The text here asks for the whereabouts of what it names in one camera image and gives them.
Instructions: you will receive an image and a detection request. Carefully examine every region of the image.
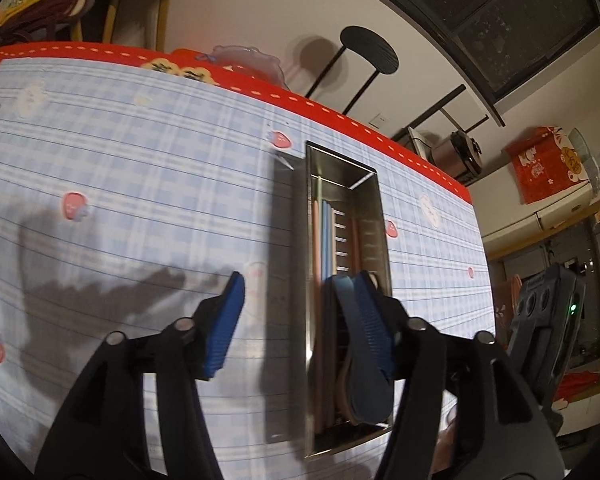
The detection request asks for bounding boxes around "person's hand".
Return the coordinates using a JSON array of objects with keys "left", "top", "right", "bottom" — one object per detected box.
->
[{"left": 430, "top": 405, "right": 457, "bottom": 474}]

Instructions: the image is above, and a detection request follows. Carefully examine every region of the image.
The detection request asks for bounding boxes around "brown trash bin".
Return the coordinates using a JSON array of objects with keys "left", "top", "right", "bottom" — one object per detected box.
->
[{"left": 492, "top": 274, "right": 522, "bottom": 337}]

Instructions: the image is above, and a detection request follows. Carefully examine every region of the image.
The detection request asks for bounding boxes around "red cloth on refrigerator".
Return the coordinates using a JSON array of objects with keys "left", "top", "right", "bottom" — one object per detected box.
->
[{"left": 505, "top": 126, "right": 588, "bottom": 204}]

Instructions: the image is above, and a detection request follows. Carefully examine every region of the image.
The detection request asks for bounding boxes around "stainless steel utensil tray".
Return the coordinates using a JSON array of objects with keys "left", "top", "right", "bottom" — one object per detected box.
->
[{"left": 275, "top": 141, "right": 393, "bottom": 463}]

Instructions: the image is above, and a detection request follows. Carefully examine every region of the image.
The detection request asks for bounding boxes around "clear plastic cover on chair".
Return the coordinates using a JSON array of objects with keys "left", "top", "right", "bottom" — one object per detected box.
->
[{"left": 197, "top": 46, "right": 288, "bottom": 90}]

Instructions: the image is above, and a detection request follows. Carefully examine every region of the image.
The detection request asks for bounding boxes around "dark rice cooker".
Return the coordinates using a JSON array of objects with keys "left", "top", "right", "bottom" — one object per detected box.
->
[{"left": 429, "top": 130, "right": 483, "bottom": 185}]

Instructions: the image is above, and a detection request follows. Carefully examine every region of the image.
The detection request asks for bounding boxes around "blue soup spoon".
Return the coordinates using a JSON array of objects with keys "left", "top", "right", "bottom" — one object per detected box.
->
[{"left": 332, "top": 275, "right": 394, "bottom": 425}]

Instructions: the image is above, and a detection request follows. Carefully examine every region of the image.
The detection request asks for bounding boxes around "pink soup spoon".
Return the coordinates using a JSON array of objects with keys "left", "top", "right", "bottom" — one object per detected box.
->
[{"left": 336, "top": 348, "right": 361, "bottom": 426}]

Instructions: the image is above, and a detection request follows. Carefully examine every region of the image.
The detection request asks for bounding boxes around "blue plaid tablecloth red border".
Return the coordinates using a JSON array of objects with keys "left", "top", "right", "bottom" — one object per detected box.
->
[{"left": 0, "top": 44, "right": 494, "bottom": 479}]

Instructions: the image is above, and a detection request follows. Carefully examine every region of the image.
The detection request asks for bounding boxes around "dark window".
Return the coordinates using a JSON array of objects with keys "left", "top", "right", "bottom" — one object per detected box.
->
[{"left": 378, "top": 0, "right": 600, "bottom": 126}]

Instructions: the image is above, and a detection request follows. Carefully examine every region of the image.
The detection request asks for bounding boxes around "white refrigerator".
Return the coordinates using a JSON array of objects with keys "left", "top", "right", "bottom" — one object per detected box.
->
[{"left": 471, "top": 182, "right": 593, "bottom": 259}]

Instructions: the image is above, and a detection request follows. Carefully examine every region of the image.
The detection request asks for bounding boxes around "black metal rack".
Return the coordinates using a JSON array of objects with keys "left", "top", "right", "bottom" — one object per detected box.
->
[{"left": 391, "top": 84, "right": 490, "bottom": 142}]

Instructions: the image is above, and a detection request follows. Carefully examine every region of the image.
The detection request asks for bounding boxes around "glassware on refrigerator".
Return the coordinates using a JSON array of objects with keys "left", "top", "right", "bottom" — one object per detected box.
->
[{"left": 568, "top": 128, "right": 600, "bottom": 195}]

